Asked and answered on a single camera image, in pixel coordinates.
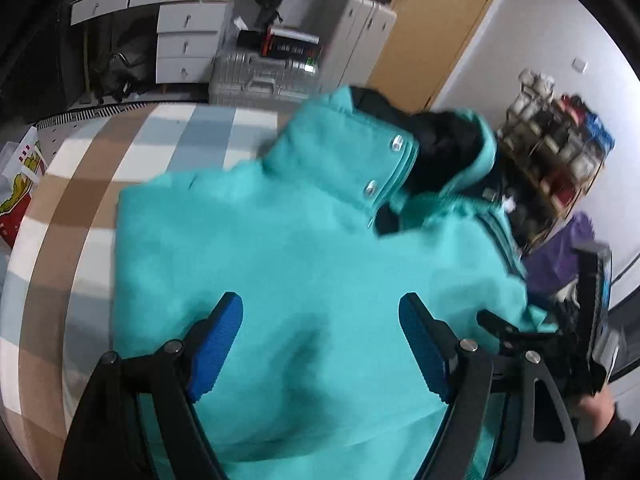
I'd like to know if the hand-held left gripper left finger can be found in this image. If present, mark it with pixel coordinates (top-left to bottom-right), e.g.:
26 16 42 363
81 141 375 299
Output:
57 291 244 480

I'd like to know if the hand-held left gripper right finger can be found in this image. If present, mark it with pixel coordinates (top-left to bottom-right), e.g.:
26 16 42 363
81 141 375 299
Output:
398 292 586 480

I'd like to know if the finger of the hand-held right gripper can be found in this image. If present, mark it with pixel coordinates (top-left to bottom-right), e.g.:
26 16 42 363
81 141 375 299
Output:
477 310 571 357

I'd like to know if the teal jacket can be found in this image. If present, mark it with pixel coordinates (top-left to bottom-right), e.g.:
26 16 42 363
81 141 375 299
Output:
114 85 561 480

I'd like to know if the person's right forearm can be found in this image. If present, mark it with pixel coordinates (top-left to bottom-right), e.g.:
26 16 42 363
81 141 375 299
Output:
577 416 637 480

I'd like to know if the person's right hand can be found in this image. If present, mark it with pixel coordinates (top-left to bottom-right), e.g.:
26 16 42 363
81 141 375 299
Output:
575 389 619 443

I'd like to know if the purple bag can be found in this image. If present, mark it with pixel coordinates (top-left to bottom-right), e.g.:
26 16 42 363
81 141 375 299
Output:
522 212 596 301

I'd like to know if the wooden shoe rack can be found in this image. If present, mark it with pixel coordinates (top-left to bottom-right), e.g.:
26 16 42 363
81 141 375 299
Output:
497 67 616 251

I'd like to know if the checked blanket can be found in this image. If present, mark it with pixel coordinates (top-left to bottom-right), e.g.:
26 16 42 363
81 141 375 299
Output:
0 102 301 461

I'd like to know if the silver suitcase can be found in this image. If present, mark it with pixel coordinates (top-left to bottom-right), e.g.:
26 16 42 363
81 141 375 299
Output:
207 52 326 108

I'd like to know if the black white patterned mat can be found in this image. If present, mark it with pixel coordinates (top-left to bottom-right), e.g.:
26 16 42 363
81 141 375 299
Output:
32 101 151 133

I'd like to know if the black office chair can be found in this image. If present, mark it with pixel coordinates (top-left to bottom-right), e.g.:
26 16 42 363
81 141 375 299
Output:
90 15 156 103

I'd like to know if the wooden door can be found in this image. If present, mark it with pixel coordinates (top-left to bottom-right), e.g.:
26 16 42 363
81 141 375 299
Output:
367 0 516 113

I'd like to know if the white drawer desk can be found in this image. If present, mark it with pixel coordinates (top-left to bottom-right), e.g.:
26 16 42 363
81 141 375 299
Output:
70 0 236 86

